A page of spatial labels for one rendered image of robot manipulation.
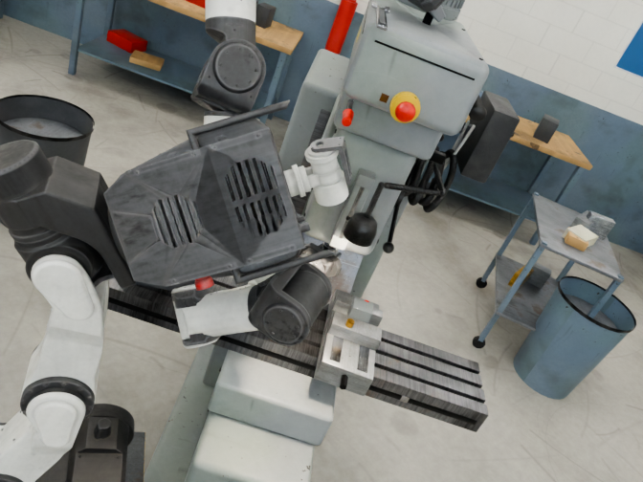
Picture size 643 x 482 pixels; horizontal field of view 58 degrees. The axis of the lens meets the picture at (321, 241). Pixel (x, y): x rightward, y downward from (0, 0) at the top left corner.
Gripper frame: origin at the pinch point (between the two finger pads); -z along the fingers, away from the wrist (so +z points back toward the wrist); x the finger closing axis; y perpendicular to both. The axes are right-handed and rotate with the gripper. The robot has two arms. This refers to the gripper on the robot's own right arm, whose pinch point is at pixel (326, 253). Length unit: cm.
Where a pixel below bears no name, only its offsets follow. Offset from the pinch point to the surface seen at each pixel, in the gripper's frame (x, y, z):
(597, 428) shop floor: -148, 121, -185
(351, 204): -3.8, -23.3, 12.4
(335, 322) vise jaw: -11.2, 15.9, 3.7
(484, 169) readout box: -25, -33, -31
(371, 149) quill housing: -2.2, -36.6, 9.2
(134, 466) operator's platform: 22, 84, 32
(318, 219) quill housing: 3.0, -14.2, 11.0
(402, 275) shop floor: 0, 121, -226
